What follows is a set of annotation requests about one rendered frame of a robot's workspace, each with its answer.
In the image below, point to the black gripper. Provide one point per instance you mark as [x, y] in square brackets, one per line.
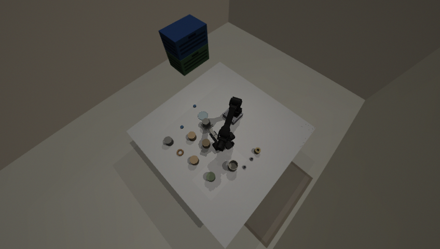
[231, 138]

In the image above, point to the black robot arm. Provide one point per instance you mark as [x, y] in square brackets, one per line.
[224, 133]

